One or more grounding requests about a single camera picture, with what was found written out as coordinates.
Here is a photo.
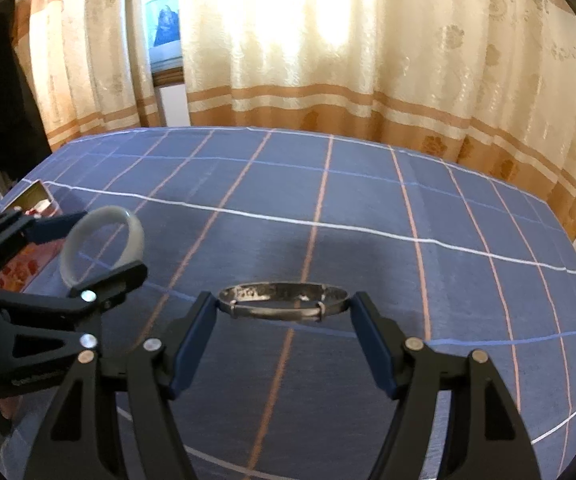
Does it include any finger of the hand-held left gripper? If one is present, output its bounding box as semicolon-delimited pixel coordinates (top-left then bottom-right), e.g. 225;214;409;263
0;261;149;322
0;208;90;262

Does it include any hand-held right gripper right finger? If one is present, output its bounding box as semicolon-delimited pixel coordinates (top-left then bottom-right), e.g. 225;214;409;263
350;291;543;480

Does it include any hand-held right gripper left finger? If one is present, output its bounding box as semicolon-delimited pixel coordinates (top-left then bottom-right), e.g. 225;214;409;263
23;292;219;480

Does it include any white jade bangle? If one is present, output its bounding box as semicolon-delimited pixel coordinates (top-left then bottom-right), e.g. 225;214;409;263
60;206;147;291

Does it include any pink metal tin box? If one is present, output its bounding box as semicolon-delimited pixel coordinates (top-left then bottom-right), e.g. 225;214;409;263
0;181;67;294

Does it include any silver metal bangle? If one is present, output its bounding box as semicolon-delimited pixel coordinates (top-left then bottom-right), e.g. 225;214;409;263
216;282;350;322

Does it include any dark hanging clothing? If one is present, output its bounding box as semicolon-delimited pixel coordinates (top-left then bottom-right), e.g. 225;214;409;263
0;0;55;182

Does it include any blue checked tablecloth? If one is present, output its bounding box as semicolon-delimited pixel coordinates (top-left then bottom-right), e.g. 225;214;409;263
0;126;576;480

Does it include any narrow cream orange curtain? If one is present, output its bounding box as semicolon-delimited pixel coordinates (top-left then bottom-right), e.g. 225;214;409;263
14;0;165;152

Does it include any wooden window sill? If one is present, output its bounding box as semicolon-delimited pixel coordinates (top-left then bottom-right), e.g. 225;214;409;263
151;67;187;87

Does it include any window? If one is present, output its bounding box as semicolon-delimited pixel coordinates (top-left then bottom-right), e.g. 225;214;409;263
140;0;185;75

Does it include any wide cream orange curtain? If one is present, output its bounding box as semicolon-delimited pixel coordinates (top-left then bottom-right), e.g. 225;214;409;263
177;0;576;242

